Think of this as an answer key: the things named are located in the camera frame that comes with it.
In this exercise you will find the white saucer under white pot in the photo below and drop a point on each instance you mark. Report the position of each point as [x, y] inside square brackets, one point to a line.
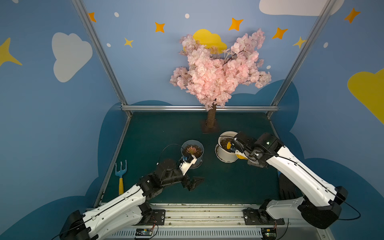
[224, 156]

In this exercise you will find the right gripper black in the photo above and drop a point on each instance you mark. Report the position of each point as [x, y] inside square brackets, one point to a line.
[237, 143]

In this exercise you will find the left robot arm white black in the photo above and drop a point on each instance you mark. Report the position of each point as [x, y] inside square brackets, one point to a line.
[130, 208]

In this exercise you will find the right aluminium frame post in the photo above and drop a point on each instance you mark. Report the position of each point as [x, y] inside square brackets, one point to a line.
[311, 39]

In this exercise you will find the pink succulent in blue pot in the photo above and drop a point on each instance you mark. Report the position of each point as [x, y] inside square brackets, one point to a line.
[193, 150]

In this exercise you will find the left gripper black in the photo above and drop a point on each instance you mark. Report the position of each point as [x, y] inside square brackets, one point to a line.
[186, 181]

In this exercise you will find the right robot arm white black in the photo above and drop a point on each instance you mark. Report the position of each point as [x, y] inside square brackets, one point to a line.
[321, 203]

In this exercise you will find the blue-grey faceted plant pot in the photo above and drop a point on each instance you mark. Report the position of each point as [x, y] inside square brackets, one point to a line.
[200, 159]

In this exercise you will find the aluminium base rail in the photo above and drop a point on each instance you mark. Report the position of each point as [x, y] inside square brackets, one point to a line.
[213, 221]

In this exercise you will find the yellow plastic watering can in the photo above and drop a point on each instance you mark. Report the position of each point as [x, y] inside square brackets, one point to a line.
[239, 155]

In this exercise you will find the artificial pink blossom tree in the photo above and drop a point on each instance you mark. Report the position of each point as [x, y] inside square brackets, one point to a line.
[212, 76]

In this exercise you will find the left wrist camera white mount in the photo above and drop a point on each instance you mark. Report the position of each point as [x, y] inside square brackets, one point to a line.
[186, 163]

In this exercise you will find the aluminium frame post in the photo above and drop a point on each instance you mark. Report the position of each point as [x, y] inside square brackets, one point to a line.
[91, 31]
[311, 39]

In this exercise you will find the blue yellow garden hand rake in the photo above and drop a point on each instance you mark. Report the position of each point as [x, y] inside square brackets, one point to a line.
[120, 173]

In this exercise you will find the aluminium frame back bar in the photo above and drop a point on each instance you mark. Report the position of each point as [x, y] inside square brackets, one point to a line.
[142, 108]

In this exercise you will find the white round plant pot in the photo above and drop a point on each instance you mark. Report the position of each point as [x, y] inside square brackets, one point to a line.
[229, 134]

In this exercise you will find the left aluminium frame post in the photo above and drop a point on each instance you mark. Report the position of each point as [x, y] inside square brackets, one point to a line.
[91, 31]

